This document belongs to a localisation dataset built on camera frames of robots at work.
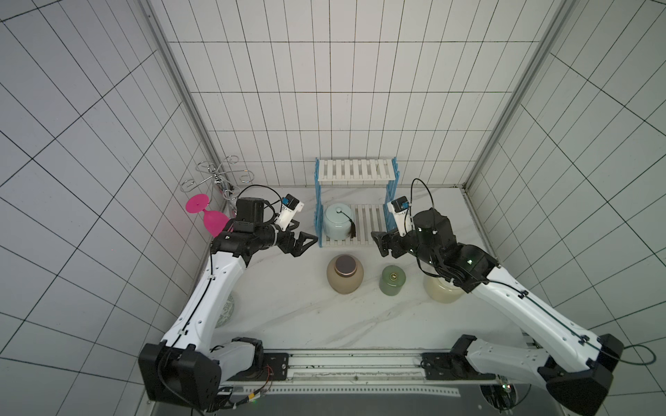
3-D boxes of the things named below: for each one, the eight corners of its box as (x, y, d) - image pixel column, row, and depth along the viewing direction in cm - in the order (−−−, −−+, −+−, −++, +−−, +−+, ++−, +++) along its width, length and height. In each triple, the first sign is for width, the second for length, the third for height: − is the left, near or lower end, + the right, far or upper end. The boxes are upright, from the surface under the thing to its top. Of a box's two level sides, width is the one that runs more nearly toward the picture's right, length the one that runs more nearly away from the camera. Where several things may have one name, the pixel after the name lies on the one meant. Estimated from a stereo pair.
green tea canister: (380, 295, 89) (384, 284, 81) (378, 276, 93) (381, 263, 86) (401, 295, 89) (407, 284, 81) (398, 276, 93) (403, 263, 86)
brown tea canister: (325, 287, 90) (324, 270, 79) (339, 267, 95) (339, 248, 85) (349, 302, 87) (351, 286, 76) (362, 279, 92) (365, 262, 81)
